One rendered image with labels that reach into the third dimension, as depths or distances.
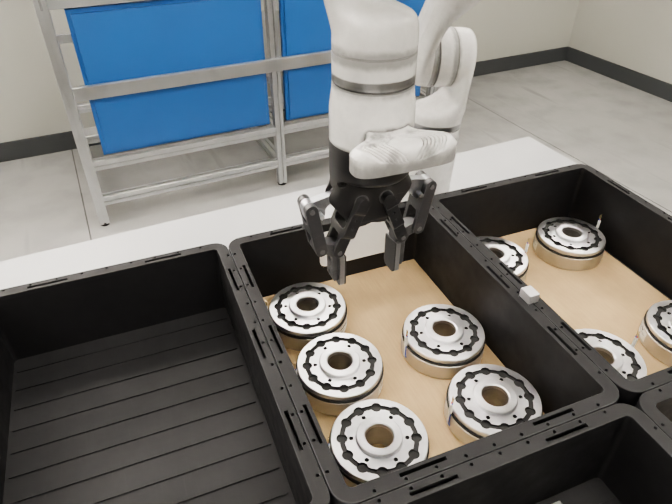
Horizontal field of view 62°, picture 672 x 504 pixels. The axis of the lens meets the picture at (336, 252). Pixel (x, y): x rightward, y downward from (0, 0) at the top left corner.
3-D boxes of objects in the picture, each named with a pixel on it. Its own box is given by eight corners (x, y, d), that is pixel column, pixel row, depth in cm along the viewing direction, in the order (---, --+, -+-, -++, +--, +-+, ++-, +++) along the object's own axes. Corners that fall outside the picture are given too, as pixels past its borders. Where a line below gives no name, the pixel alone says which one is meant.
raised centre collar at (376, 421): (349, 424, 59) (349, 421, 58) (392, 414, 60) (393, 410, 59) (364, 465, 55) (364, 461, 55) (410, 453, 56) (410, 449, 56)
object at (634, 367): (664, 377, 65) (666, 373, 64) (600, 407, 61) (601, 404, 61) (598, 322, 72) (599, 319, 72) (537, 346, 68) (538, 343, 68)
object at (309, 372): (286, 348, 68) (285, 345, 68) (361, 327, 71) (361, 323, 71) (314, 411, 61) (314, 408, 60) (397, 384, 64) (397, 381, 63)
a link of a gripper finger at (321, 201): (338, 175, 52) (344, 194, 54) (294, 198, 52) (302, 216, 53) (348, 187, 50) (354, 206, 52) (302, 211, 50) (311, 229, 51)
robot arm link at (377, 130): (358, 184, 43) (360, 107, 39) (308, 128, 51) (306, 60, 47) (460, 163, 45) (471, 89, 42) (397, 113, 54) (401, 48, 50)
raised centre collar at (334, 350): (312, 354, 67) (312, 351, 66) (350, 343, 68) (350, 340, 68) (327, 384, 63) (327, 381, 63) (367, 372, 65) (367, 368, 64)
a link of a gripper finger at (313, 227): (306, 191, 52) (325, 236, 56) (289, 200, 52) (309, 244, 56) (316, 205, 50) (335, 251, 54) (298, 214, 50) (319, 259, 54)
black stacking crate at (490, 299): (236, 307, 81) (227, 244, 74) (416, 261, 90) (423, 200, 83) (338, 576, 51) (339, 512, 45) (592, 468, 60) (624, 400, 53)
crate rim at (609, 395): (227, 254, 75) (225, 240, 74) (422, 210, 84) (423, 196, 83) (338, 526, 46) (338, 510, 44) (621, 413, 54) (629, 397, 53)
